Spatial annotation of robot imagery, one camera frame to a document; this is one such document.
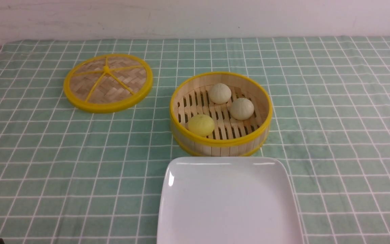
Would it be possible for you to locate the yellow bamboo steamer basket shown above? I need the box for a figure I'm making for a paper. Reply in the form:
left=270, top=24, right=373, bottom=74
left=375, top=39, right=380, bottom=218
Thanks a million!
left=169, top=72, right=273, bottom=157

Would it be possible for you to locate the white steamed bun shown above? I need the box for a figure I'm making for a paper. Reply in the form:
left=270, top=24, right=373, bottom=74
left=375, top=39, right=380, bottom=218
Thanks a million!
left=229, top=98, right=255, bottom=121
left=208, top=83, right=232, bottom=104

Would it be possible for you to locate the yellow bamboo steamer lid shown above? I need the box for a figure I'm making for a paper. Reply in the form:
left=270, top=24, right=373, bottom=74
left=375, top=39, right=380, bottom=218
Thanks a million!
left=63, top=54, right=153, bottom=113

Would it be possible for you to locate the white square plate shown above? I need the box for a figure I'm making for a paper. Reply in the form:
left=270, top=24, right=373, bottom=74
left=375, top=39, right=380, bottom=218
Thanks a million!
left=156, top=157, right=304, bottom=244

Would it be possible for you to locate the yellow steamed bun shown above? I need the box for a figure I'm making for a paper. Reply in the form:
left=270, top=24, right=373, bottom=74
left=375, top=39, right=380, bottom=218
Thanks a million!
left=187, top=114, right=215, bottom=137

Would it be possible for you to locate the green checked tablecloth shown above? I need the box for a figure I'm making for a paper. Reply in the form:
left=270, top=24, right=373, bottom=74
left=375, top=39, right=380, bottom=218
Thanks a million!
left=0, top=37, right=390, bottom=244

